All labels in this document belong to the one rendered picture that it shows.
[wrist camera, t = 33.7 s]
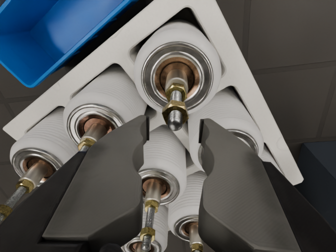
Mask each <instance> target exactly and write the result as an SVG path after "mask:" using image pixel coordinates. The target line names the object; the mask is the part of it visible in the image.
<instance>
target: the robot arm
mask: <svg viewBox="0 0 336 252"><path fill-rule="evenodd" d="M149 139H150V117H149V116H146V115H139V116H137V117H135V118H134V119H132V120H130V121H128V122H127V123H125V124H123V125H121V126H119V127H118V128H116V129H114V130H112V131H111V132H109V133H107V134H106V135H105V136H103V137H102V138H100V139H99V140H98V141H97V142H96V143H94V144H93V145H92V146H91V147H90V148H89V149H88V150H87V151H78V152H77V153H76V154H75V155H74V156H73V157H72V158H70V159H69V160H68V161H67V162H66V163H65V164H64V165H63V166H61V167H60V168H59V169H58V170H57V171H56V172H55V173H54V174H52V175H51V176H50V177H49V178H48V179H47V180H46V181H45V182H43V183H42V184H41V185H40V186H39V187H38V188H37V189H35V190H34V191H33V192H32V193H31V194H30V195H29V196H28V197H27V198H25V199H24V200H23V201H22V202H21V203H20V204H19V205H18V206H17V207H16V208H15V209H14V210H13V211H12V212H11V213H10V214H9V215H8V217H7V218H6V219H5V220H4V221H3V222H2V223H1V224H0V252H123V251H122V249H121V247H122V246H123V245H125V244H126V243H128V242H129V241H131V240H132V239H134V238H135V237H136V236H138V235H139V233H140V232H141V230H142V226H143V187H142V177H141V176H140V175H139V173H138V171H139V170H140V168H141V167H142V166H143V165H144V144H145V143H146V142H147V141H149ZM198 143H199V144H201V145H202V147H203V148H204V154H203V160H202V169H203V170H204V171H205V173H206V175H207V178H206V179H205V180H204V181H203V186H202V192H201V198H200V204H199V210H198V234H199V236H200V238H201V239H202V240H203V241H204V242H205V243H206V244H207V245H208V246H209V247H210V248H212V249H213V250H214V251H215V252H336V231H335V230H334V229H333V228H332V226H331V225H330V224H329V223H328V222H327V221H326V220H325V218H324V217H323V216H322V215H321V214H320V213H319V212H318V211H317V210H316V209H315V208H314V207H313V206H312V205H311V204H310V203H309V202H308V200H307V199H306V198H305V197H304V196H303V195H302V194H301V193H300V192H299V191H298V190H297V189H296V188H295V187H294V186H293V185H292V184H291V183H290V182H289V181H288V179H287V178H286V177H285V176H284V175H283V174H282V173H281V172H280V171H279V170H278V169H277V168H276V167H275V166H274V165H273V164H272V163H271V162H268V161H263V160H262V159H261V158H260V157H259V156H258V155H257V154H256V153H255V152H254V151H253V150H252V149H251V148H250V147H249V146H248V145H247V144H246V143H245V142H243V141H242V140H241V139H240V138H238V137H237V136H235V135H234V134H232V133H231V132H229V131H228V130H227V129H225V128H224V127H222V126H221V125H219V124H218V123H216V122H215V121H213V120H212V119H210V118H204V119H200V123H199V138H198Z"/></svg>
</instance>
